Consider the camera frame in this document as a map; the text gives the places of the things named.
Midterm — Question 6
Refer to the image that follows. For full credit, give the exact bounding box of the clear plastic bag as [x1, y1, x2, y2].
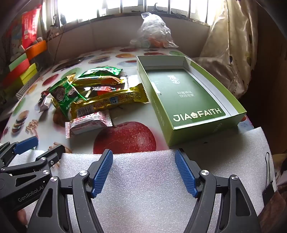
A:
[130, 12, 178, 48]

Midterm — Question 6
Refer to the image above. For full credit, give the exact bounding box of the green wafer snack packet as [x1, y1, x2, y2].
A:
[49, 77, 88, 120]

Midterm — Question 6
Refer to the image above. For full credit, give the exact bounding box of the black clip tag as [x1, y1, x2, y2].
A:
[262, 152, 277, 206]

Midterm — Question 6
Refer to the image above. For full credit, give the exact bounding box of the black white striped box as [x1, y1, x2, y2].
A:
[15, 77, 41, 99]

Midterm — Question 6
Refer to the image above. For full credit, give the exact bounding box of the small red black packet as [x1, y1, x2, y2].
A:
[91, 85, 117, 93]

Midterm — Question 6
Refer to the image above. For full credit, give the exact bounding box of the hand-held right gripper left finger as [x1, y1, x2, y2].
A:
[27, 149, 114, 233]

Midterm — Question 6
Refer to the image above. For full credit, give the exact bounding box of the white red snack packet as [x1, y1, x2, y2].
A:
[65, 111, 114, 139]

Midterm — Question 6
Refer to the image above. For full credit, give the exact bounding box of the orange box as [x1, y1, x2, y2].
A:
[25, 40, 48, 61]

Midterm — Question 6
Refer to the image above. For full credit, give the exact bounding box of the yellow-green box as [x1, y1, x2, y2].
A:
[20, 63, 38, 85]

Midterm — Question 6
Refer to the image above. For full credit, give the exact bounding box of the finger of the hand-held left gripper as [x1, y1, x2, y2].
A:
[0, 144, 64, 180]
[0, 136, 38, 167]

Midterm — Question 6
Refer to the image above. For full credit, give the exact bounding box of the light green box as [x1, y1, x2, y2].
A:
[8, 53, 28, 72]

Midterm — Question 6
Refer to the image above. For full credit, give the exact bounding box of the person's left hand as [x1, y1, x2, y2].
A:
[17, 209, 28, 225]

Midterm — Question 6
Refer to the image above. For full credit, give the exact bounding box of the gold snack packet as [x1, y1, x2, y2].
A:
[73, 76, 125, 87]

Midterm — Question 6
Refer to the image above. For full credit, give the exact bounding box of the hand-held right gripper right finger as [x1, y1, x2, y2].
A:
[175, 149, 262, 233]

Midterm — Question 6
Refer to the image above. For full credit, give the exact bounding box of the shiny green snack packet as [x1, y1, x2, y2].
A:
[77, 67, 123, 80]

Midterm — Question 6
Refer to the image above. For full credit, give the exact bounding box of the long golden snack bar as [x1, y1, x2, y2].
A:
[70, 84, 149, 119]

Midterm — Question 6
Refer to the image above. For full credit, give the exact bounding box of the black smartphone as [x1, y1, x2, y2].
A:
[55, 57, 86, 70]

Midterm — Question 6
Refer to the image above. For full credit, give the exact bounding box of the white foam sheet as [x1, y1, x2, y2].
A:
[12, 127, 276, 233]

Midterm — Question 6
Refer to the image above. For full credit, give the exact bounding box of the colourful printed bag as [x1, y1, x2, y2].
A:
[7, 22, 23, 54]

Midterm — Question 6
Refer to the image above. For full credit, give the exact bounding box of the green cardboard box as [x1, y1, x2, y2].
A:
[136, 55, 247, 147]

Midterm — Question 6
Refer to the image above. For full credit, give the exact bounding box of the red textured box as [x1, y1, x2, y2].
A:
[2, 59, 30, 87]

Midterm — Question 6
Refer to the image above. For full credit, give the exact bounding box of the window with metal bars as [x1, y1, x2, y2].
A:
[43, 0, 227, 25]

